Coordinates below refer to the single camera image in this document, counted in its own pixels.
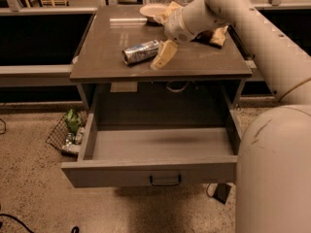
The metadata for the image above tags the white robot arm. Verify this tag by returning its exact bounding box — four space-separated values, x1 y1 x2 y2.
155 0 311 233

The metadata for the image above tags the black floor cable left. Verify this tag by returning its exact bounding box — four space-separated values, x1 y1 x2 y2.
0 204 80 233

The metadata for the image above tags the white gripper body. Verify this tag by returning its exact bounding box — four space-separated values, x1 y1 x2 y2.
164 8 194 44

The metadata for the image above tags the silver blue redbull can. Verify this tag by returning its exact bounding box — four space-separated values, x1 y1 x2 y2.
122 40 159 65

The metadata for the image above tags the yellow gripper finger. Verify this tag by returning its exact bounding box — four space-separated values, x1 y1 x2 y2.
154 1 181 25
151 40 178 70

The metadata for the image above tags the brown yellow chip bag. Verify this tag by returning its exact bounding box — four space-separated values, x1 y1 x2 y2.
154 1 229 49

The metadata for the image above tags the grey open top drawer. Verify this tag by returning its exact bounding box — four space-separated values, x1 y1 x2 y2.
60 83 244 189

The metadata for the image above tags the black wire basket left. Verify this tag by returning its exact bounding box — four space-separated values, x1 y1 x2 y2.
46 111 87 155

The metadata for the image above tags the silver can in basket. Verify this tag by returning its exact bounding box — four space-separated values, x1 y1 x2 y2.
61 133 81 155

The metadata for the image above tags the green snack bag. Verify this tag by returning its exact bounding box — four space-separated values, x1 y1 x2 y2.
64 109 81 134

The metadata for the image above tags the white ceramic bowl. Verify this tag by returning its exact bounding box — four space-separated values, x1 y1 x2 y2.
139 4 167 23

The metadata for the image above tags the black drawer handle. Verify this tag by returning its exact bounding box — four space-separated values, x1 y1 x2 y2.
149 175 182 187

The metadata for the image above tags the grey cabinet with top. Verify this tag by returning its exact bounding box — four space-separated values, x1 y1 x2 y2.
71 6 251 130

